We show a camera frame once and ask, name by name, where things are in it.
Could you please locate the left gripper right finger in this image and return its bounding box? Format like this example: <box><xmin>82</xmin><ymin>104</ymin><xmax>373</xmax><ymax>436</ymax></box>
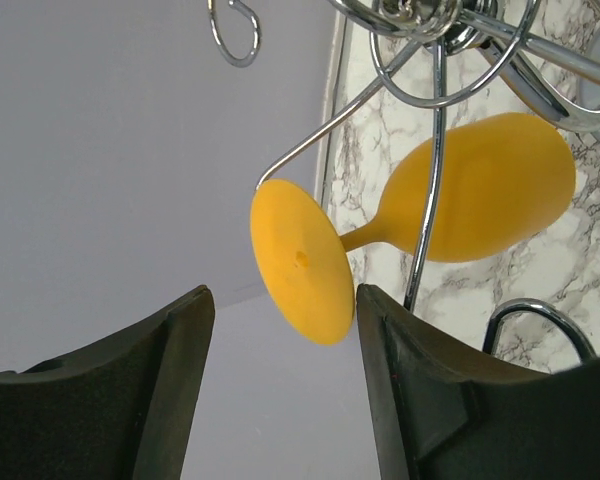
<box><xmin>357</xmin><ymin>284</ymin><xmax>600</xmax><ymax>479</ymax></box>

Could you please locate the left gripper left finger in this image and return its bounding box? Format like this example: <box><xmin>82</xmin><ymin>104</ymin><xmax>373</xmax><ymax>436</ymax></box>
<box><xmin>0</xmin><ymin>285</ymin><xmax>215</xmax><ymax>479</ymax></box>

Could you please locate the orange plastic wine glass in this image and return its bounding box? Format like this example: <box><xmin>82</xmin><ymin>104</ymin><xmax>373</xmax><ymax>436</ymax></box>
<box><xmin>250</xmin><ymin>112</ymin><xmax>576</xmax><ymax>345</ymax></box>

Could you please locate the chrome wine glass rack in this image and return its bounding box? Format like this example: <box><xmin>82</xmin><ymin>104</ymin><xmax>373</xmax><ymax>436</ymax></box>
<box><xmin>207</xmin><ymin>0</ymin><xmax>600</xmax><ymax>374</ymax></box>

